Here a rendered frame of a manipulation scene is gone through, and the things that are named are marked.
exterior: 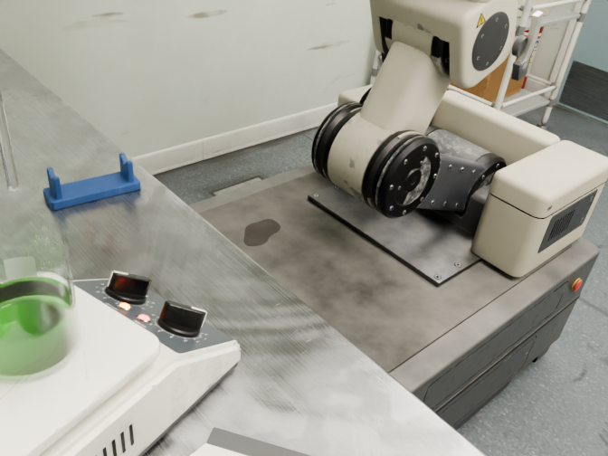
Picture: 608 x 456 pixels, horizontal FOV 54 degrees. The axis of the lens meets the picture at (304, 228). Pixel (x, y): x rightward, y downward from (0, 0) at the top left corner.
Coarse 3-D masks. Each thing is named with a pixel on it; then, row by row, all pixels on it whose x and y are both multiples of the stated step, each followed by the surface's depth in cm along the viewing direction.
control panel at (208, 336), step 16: (80, 288) 45; (96, 288) 46; (112, 304) 44; (128, 304) 46; (144, 304) 47; (160, 304) 48; (144, 320) 43; (160, 336) 42; (176, 336) 43; (208, 336) 46; (224, 336) 47; (176, 352) 41
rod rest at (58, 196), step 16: (48, 176) 64; (96, 176) 68; (112, 176) 69; (128, 176) 68; (48, 192) 65; (64, 192) 65; (80, 192) 66; (96, 192) 66; (112, 192) 67; (128, 192) 68
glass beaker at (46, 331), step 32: (0, 224) 35; (32, 224) 35; (64, 224) 34; (0, 256) 36; (32, 256) 36; (64, 256) 32; (0, 288) 30; (32, 288) 31; (64, 288) 33; (0, 320) 32; (32, 320) 32; (64, 320) 34; (0, 352) 33; (32, 352) 33; (64, 352) 35
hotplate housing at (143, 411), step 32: (160, 352) 40; (192, 352) 42; (224, 352) 45; (128, 384) 38; (160, 384) 39; (192, 384) 42; (96, 416) 35; (128, 416) 37; (160, 416) 40; (64, 448) 33; (96, 448) 35; (128, 448) 38
